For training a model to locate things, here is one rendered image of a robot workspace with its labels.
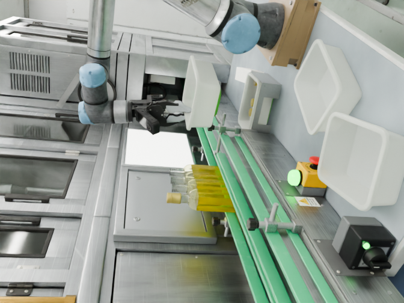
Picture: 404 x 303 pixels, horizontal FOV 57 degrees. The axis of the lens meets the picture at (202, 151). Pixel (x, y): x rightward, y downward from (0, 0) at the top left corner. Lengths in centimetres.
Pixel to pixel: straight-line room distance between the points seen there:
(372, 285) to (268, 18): 83
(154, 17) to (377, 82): 413
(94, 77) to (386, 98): 79
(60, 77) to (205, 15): 132
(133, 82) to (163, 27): 277
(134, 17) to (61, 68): 276
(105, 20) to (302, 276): 91
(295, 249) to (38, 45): 175
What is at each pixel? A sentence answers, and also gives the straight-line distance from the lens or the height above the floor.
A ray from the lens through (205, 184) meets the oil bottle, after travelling 125.
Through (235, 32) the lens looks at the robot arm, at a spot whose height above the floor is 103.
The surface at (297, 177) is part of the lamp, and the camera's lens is 104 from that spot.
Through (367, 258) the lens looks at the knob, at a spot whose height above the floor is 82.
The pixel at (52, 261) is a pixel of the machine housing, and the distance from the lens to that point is 122.
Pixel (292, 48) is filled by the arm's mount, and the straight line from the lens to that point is 130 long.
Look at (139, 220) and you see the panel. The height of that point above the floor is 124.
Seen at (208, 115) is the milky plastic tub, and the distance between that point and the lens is 113.
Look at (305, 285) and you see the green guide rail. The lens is 80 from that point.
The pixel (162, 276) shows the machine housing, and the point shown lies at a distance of 116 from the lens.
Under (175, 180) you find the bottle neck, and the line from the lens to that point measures 129.
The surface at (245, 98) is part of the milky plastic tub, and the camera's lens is 160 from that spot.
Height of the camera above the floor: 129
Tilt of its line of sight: 11 degrees down
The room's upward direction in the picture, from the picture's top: 85 degrees counter-clockwise
